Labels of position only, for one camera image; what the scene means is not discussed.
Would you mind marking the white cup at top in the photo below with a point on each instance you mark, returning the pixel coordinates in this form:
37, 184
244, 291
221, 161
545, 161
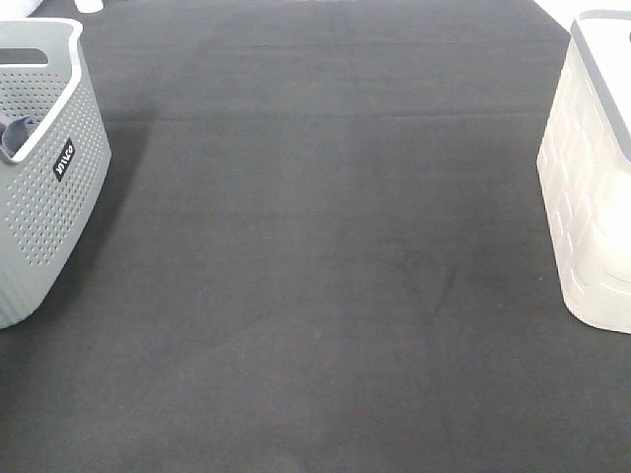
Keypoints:
89, 6

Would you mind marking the cream plastic basket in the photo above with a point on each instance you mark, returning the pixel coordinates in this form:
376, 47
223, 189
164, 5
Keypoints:
583, 167

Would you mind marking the grey perforated laundry basket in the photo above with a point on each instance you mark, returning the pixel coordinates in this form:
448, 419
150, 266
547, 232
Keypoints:
50, 187

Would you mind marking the grey-blue towel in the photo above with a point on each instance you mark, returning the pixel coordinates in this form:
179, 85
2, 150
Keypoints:
15, 132

